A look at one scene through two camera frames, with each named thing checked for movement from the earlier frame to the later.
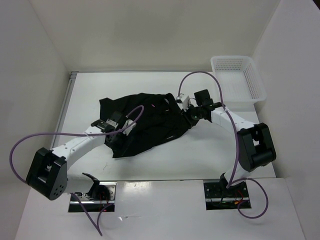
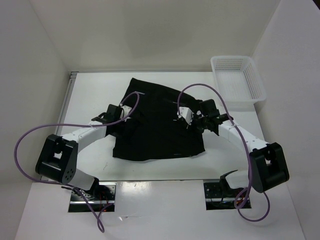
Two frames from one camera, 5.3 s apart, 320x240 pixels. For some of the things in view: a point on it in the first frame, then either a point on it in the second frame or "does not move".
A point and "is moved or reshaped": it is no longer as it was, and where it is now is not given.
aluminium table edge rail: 56,139 does not move
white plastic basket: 241,83 does not move
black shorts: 158,117 is moved or reshaped
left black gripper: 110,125 -> 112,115
